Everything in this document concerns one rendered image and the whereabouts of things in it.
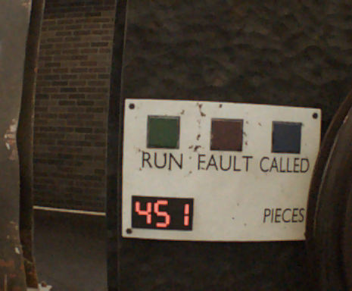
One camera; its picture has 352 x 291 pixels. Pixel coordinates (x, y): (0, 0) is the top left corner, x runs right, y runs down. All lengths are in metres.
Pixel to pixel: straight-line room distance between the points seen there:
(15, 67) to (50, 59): 3.64
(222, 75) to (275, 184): 0.16
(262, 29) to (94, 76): 6.08
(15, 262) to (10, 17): 1.46
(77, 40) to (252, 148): 6.20
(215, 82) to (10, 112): 2.61
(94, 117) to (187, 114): 6.08
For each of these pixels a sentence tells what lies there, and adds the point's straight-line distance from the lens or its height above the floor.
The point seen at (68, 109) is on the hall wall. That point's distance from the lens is 6.92.
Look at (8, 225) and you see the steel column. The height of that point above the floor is 0.52.
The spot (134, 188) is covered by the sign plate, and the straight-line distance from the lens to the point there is 0.81.
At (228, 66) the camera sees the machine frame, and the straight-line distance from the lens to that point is 0.82.
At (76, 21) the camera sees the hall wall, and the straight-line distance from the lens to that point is 6.98.
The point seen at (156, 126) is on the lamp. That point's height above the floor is 1.21.
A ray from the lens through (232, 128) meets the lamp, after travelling 0.79.
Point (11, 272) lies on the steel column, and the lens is 3.53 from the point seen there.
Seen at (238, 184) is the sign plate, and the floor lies 1.14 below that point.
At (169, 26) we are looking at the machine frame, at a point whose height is 1.34.
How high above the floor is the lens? 1.23
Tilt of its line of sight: 4 degrees down
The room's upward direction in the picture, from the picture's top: 2 degrees clockwise
